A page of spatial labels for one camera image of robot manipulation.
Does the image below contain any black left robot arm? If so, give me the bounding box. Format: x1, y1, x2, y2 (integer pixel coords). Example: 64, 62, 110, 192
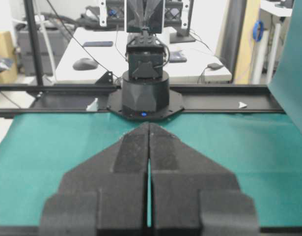
107, 0, 184, 120

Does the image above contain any black aluminium frame rail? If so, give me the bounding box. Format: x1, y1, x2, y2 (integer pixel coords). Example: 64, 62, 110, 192
0, 84, 285, 121

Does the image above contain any dark smartphone on desk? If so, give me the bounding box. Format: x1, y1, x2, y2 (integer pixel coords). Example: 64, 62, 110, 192
83, 41, 113, 47

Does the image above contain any black vertical frame post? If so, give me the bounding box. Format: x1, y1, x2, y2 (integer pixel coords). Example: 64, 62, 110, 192
24, 0, 44, 86

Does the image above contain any blue cable coil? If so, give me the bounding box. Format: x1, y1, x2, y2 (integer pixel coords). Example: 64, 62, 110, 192
253, 20, 265, 43

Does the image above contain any black computer mouse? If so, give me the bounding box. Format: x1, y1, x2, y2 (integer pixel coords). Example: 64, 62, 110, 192
73, 58, 98, 71

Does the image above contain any green table mat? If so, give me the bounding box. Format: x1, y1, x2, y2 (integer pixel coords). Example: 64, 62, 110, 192
0, 0, 302, 227

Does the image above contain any grey computer mouse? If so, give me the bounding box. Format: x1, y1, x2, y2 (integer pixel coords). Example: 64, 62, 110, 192
207, 62, 223, 70

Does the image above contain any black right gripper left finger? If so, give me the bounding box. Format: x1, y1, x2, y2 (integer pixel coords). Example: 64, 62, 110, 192
40, 122, 150, 236

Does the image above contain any cardboard box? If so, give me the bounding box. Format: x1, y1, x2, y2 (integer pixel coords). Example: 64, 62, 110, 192
0, 31, 18, 84

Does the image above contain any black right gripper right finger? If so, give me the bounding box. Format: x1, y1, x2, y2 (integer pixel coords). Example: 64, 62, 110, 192
149, 123, 259, 236

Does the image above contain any white office desk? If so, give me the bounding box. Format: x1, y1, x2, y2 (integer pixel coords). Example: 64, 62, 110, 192
55, 28, 232, 87

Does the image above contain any black monitor stand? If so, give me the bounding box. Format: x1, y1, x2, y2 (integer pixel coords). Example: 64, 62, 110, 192
169, 27, 196, 44

